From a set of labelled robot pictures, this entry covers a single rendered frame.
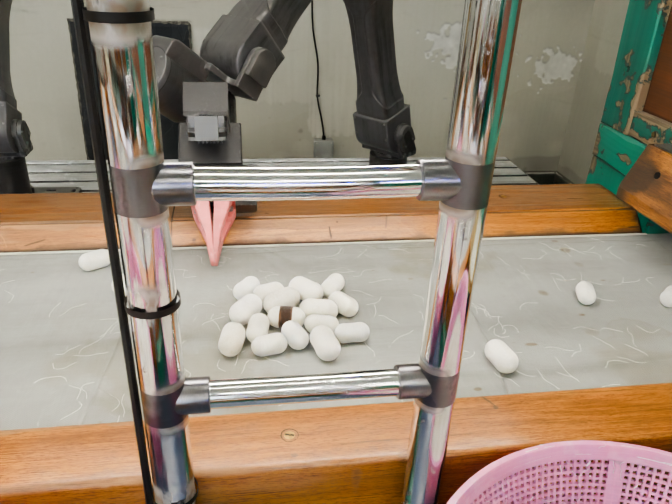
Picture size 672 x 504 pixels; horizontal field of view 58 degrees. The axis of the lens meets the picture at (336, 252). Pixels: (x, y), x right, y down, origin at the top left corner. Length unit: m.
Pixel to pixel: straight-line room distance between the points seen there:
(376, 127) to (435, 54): 1.74
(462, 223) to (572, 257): 0.47
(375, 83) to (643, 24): 0.36
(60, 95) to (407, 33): 1.40
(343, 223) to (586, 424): 0.37
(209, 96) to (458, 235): 0.37
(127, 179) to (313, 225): 0.47
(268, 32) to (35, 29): 1.99
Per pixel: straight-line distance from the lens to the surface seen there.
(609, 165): 0.94
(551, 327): 0.61
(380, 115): 0.95
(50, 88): 2.70
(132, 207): 0.27
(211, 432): 0.43
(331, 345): 0.51
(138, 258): 0.28
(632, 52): 0.91
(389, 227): 0.73
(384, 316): 0.58
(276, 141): 2.65
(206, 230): 0.64
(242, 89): 0.70
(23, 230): 0.75
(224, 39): 0.73
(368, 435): 0.42
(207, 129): 0.60
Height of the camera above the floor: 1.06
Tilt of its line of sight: 27 degrees down
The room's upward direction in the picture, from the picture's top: 3 degrees clockwise
